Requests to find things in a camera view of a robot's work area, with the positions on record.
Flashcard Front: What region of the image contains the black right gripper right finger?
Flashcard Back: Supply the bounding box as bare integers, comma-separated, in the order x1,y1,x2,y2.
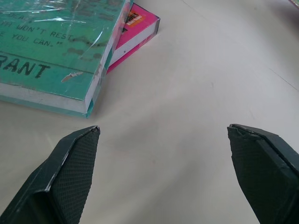
227,124,299,224

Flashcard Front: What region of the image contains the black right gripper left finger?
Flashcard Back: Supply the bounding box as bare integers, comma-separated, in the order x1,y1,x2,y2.
0,126,101,224

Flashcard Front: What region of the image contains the teal paperback book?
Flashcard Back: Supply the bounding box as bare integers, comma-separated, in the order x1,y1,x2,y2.
0,0,135,119

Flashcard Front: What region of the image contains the pink paperback book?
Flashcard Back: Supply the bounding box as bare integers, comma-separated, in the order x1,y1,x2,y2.
106,3,161,75

